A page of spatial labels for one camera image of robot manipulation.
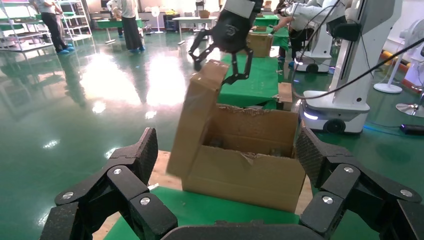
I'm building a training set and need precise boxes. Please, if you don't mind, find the white shelf rack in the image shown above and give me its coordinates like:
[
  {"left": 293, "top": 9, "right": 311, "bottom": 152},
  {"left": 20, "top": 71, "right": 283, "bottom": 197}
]
[
  {"left": 54, "top": 0, "right": 94, "bottom": 42},
  {"left": 0, "top": 0, "right": 56, "bottom": 54}
]

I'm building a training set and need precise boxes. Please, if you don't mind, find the white wheeled robot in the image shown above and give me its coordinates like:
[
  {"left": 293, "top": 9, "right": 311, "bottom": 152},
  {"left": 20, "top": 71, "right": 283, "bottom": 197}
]
[
  {"left": 294, "top": 19, "right": 334, "bottom": 74},
  {"left": 299, "top": 0, "right": 403, "bottom": 134}
]

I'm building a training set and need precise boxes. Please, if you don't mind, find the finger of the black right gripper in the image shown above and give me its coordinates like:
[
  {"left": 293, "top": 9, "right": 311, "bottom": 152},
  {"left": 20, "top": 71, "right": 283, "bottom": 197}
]
[
  {"left": 188, "top": 29, "right": 218, "bottom": 72},
  {"left": 221, "top": 48, "right": 254, "bottom": 86}
]

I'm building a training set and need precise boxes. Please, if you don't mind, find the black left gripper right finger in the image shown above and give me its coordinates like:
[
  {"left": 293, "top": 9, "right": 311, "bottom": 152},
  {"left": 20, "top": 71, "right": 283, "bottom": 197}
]
[{"left": 294, "top": 125, "right": 424, "bottom": 240}]

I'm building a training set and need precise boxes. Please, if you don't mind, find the person in dark trousers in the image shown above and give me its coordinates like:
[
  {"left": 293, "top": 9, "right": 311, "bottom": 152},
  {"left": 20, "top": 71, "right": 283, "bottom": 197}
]
[{"left": 31, "top": 0, "right": 75, "bottom": 56}]

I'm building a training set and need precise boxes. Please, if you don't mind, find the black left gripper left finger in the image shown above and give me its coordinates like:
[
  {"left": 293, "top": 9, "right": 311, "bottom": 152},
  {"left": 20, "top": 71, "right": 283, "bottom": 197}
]
[{"left": 39, "top": 127, "right": 180, "bottom": 240}]

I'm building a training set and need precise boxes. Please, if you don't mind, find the dark blue crate stack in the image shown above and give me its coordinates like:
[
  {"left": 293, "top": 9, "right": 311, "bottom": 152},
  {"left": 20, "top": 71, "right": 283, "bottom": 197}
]
[{"left": 163, "top": 13, "right": 181, "bottom": 32}]

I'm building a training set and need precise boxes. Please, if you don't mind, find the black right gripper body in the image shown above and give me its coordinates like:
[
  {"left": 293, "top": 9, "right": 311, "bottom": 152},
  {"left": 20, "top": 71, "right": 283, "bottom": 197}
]
[{"left": 211, "top": 0, "right": 265, "bottom": 54}]

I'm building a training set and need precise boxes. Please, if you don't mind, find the person in long dark skirt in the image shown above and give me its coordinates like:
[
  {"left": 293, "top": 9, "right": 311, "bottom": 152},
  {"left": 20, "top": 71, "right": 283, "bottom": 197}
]
[{"left": 114, "top": 0, "right": 147, "bottom": 54}]

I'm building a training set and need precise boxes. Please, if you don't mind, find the yellow black floor guard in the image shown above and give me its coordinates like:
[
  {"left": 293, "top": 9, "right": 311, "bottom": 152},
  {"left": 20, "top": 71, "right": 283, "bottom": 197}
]
[{"left": 379, "top": 49, "right": 410, "bottom": 72}]

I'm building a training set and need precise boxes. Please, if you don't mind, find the white table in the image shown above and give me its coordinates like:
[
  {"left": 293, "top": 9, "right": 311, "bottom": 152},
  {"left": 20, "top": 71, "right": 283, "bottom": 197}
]
[{"left": 172, "top": 15, "right": 220, "bottom": 46}]

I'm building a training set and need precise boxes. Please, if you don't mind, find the green covered table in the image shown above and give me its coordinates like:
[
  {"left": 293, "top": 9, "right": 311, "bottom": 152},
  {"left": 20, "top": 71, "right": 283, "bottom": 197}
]
[
  {"left": 96, "top": 18, "right": 144, "bottom": 44},
  {"left": 253, "top": 14, "right": 281, "bottom": 27},
  {"left": 269, "top": 26, "right": 291, "bottom": 51}
]

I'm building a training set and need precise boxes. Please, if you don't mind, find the white standing fan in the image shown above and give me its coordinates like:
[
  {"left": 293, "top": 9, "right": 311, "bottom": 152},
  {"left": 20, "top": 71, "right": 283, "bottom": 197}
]
[
  {"left": 373, "top": 19, "right": 424, "bottom": 94},
  {"left": 150, "top": 5, "right": 166, "bottom": 35}
]

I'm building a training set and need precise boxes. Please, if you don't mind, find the black power adapter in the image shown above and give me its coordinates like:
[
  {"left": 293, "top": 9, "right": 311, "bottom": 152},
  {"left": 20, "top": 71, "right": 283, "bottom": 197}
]
[{"left": 399, "top": 124, "right": 424, "bottom": 136}]

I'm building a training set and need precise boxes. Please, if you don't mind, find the small brown cardboard panel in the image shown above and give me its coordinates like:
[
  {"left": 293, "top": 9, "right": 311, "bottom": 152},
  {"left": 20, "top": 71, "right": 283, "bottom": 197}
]
[{"left": 273, "top": 82, "right": 294, "bottom": 112}]

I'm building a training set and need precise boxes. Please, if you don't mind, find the person in white coat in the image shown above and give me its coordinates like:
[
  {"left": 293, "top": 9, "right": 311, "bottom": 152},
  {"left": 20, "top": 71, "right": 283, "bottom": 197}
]
[{"left": 274, "top": 3, "right": 319, "bottom": 64}]

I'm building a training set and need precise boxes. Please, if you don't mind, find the large open cardboard carton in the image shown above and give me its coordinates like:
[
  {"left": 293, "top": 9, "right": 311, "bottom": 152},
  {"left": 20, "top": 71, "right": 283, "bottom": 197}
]
[{"left": 166, "top": 59, "right": 307, "bottom": 214}]

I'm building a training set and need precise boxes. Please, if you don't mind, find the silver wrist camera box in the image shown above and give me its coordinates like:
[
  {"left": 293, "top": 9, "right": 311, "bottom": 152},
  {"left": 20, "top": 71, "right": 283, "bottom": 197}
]
[{"left": 224, "top": 0, "right": 256, "bottom": 19}]

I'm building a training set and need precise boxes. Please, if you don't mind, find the closed brown cardboard box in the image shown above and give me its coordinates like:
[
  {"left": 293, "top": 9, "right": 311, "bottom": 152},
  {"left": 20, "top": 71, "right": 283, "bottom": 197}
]
[{"left": 246, "top": 33, "right": 274, "bottom": 59}]

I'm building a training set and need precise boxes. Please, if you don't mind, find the silver round stand base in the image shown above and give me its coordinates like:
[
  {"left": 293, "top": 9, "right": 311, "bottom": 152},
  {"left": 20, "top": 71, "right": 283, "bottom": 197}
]
[{"left": 395, "top": 102, "right": 424, "bottom": 119}]

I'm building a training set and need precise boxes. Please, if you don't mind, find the green table cloth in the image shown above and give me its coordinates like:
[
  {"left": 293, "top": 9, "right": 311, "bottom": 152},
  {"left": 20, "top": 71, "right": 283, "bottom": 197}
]
[
  {"left": 216, "top": 53, "right": 281, "bottom": 110},
  {"left": 104, "top": 186, "right": 301, "bottom": 240}
]

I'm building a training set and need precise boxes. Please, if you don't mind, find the long black cable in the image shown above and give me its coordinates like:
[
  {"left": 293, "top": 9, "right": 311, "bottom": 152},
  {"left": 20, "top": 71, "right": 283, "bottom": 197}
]
[{"left": 291, "top": 36, "right": 424, "bottom": 100}]

